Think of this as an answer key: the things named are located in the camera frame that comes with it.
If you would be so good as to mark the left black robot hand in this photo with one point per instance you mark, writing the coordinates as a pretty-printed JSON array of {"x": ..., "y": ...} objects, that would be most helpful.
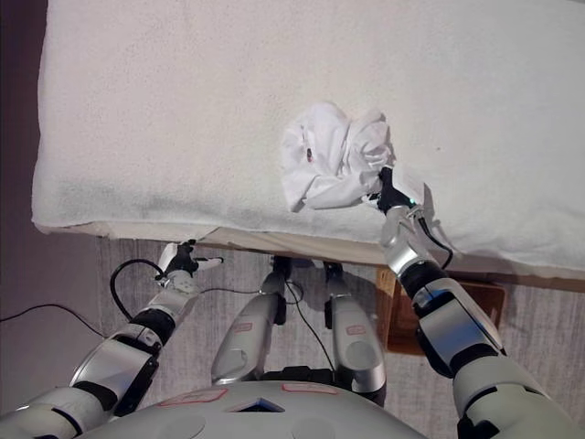
[{"x": 183, "y": 258}]

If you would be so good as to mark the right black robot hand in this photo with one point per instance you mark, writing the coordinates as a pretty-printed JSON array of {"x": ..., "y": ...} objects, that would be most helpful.
[{"x": 392, "y": 194}]

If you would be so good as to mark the white clothes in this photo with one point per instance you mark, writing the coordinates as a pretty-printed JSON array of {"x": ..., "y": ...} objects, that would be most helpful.
[{"x": 333, "y": 160}]

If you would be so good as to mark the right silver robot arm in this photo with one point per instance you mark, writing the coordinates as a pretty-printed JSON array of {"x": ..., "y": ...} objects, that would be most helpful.
[{"x": 452, "y": 320}]

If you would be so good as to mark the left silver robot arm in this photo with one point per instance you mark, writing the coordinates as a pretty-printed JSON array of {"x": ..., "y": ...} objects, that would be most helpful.
[{"x": 114, "y": 356}]

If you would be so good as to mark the cream bed sheet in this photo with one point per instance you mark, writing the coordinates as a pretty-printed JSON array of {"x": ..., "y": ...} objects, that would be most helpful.
[{"x": 292, "y": 244}]

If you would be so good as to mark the woven wicker basket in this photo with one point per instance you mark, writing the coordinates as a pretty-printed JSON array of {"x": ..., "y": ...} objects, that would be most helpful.
[{"x": 397, "y": 329}]

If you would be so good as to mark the brown bed base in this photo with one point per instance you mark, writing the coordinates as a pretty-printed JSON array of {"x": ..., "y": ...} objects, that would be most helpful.
[{"x": 525, "y": 276}]

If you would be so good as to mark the right silver robot leg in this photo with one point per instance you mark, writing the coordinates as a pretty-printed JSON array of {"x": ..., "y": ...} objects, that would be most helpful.
[{"x": 354, "y": 338}]

